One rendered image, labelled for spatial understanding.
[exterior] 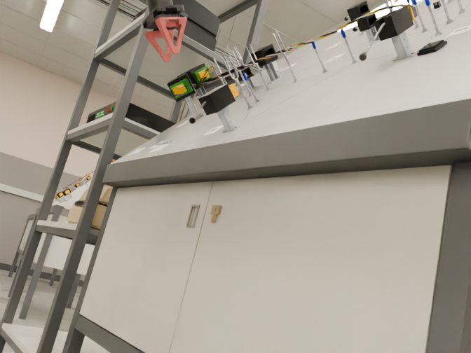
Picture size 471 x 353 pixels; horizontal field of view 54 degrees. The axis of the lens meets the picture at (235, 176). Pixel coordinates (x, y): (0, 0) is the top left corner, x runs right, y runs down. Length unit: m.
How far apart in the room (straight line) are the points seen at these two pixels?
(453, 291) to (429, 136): 0.19
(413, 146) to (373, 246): 0.15
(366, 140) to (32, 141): 7.83
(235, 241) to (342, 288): 0.28
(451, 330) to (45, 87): 8.23
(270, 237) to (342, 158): 0.21
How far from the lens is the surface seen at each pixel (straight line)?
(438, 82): 0.76
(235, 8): 2.30
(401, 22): 0.99
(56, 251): 3.92
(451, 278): 0.61
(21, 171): 8.27
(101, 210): 1.68
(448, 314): 0.61
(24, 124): 8.40
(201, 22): 2.00
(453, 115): 0.63
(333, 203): 0.75
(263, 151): 0.85
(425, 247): 0.64
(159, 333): 1.07
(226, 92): 1.07
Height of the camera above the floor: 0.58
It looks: 13 degrees up
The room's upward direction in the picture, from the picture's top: 14 degrees clockwise
